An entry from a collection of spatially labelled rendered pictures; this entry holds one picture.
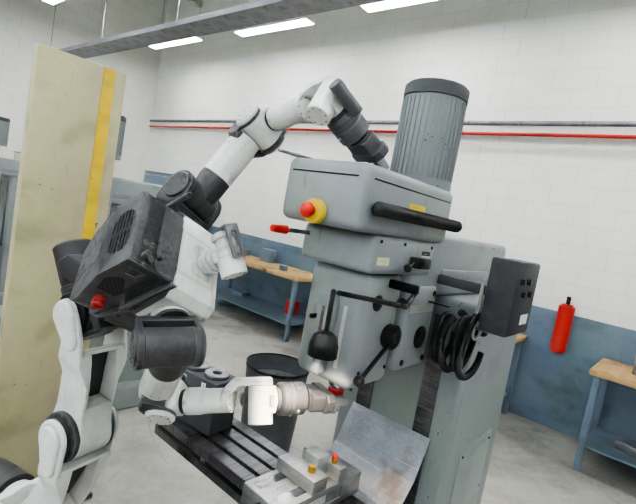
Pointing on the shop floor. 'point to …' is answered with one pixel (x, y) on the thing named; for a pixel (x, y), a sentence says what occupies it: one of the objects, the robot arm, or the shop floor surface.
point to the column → (445, 411)
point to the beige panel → (49, 236)
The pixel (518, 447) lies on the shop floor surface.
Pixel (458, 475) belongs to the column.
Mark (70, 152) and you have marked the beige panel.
